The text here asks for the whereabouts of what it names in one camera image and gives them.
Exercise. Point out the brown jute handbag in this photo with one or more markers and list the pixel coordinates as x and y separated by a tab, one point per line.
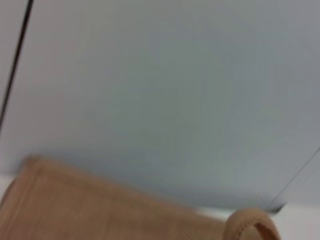
75	205

